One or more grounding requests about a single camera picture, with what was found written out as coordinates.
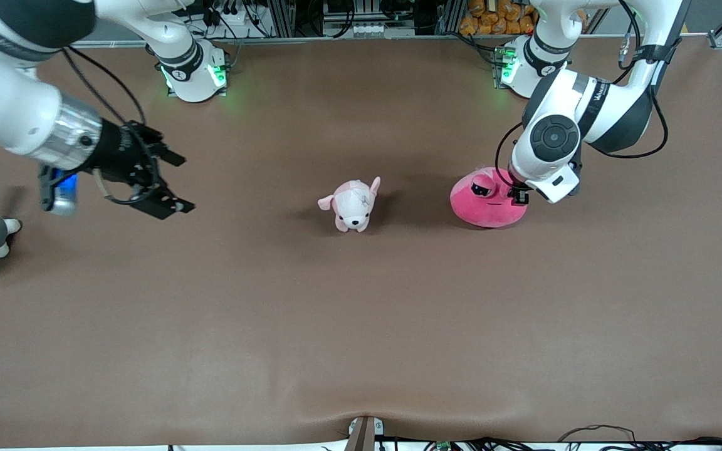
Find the bag of orange snacks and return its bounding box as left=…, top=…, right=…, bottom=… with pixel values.
left=459, top=0, right=540, bottom=36

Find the round hot pink plush toy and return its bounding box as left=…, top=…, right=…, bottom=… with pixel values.
left=450, top=166, right=528, bottom=229

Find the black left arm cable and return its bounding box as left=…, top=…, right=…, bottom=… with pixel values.
left=496, top=0, right=669, bottom=189

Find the aluminium table edge rail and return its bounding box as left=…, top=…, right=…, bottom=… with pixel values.
left=73, top=34, right=713, bottom=49

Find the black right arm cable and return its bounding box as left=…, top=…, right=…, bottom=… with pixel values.
left=60, top=47, right=167, bottom=207

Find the aluminium frame post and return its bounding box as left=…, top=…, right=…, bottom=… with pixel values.
left=267, top=0, right=297, bottom=38
left=436, top=0, right=465, bottom=36

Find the brown camera mount bracket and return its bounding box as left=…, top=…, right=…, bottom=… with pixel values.
left=345, top=415, right=385, bottom=451

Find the light pink puppy plush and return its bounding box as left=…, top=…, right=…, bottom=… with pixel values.
left=318, top=177, right=382, bottom=233

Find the small white power strip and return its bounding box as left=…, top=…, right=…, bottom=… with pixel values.
left=352, top=23, right=399, bottom=37

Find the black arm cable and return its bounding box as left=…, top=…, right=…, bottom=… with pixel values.
left=496, top=0, right=669, bottom=189
left=60, top=47, right=167, bottom=207

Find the white power strip with plugs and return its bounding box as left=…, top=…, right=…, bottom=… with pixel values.
left=203, top=0, right=256, bottom=38

